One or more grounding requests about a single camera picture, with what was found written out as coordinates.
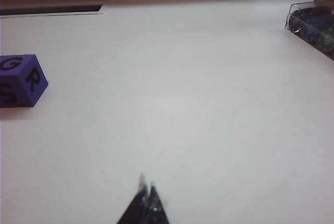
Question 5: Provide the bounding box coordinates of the purple block with G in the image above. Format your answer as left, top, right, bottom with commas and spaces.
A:
0, 54, 50, 109

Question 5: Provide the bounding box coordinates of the clear plastic chip case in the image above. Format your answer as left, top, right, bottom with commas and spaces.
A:
284, 2, 334, 62

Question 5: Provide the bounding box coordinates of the black poker chip stack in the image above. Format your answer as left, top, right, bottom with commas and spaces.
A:
288, 9, 305, 33

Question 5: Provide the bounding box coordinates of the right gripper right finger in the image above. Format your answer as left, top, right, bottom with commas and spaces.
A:
146, 181, 171, 224

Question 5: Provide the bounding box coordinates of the green poker chip stack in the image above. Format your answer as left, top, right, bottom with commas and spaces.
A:
314, 25, 334, 54

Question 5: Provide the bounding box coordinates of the blue poker chip stack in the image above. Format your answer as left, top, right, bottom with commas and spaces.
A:
300, 14, 334, 42

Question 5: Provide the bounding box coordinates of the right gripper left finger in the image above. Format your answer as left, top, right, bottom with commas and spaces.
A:
116, 173, 149, 224

